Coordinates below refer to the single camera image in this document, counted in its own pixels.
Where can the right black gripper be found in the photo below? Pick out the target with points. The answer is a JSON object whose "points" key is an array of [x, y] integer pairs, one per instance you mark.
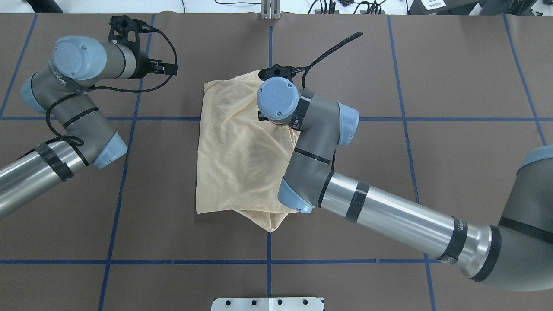
{"points": [[261, 115]]}

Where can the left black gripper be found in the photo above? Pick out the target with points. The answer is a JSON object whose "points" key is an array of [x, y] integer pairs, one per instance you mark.
{"points": [[143, 68]]}

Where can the cream long-sleeve graphic shirt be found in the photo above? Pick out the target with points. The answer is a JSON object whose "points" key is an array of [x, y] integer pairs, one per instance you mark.
{"points": [[240, 159]]}

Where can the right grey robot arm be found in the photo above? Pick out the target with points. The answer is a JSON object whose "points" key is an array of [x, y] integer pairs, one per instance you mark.
{"points": [[515, 254]]}

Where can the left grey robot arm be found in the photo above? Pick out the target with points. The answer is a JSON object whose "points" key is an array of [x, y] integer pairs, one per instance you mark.
{"points": [[82, 134]]}

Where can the aluminium camera post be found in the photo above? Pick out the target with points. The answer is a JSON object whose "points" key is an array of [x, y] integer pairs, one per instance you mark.
{"points": [[270, 9]]}

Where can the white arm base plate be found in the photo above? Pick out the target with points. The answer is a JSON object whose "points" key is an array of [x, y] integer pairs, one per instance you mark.
{"points": [[269, 304]]}

